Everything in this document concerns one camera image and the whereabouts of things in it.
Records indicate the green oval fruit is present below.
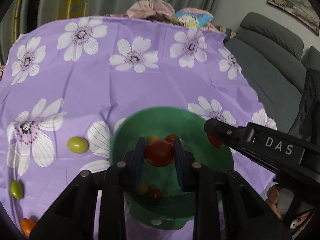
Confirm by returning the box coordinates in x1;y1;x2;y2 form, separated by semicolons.
10;180;24;200
67;136;89;153

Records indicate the person's right hand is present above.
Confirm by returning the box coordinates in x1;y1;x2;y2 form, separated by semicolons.
266;184;283;219

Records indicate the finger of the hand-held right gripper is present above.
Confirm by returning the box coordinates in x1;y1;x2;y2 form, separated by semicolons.
204;119;278;175

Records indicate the grey sofa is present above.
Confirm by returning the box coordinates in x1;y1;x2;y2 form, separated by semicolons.
224;12;320;137

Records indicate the multicoloured cloth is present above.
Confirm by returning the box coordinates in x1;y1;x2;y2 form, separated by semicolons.
209;23;238;40

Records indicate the yellow patterned curtain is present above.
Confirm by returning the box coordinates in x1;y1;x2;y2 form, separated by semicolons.
14;0;92;34

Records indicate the framed landscape picture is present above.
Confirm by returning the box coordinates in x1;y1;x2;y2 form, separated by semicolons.
267;0;320;35

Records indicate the orange citrus fruit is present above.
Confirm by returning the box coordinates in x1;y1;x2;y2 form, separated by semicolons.
20;218;36;238

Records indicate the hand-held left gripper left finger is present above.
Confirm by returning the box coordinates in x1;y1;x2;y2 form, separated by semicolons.
29;137;147;240

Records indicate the cartoon print pillow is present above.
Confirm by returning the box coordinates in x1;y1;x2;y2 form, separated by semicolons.
174;7;214;28

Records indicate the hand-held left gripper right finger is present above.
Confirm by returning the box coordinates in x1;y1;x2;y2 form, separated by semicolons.
172;137;293;240

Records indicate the purple floral cloth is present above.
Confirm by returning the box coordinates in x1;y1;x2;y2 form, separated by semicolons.
0;16;278;240

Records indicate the pink crumpled cloth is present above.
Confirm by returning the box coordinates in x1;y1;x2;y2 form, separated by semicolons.
125;0;175;22

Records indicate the green plastic bowl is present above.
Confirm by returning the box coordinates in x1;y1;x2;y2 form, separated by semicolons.
109;106;234;231

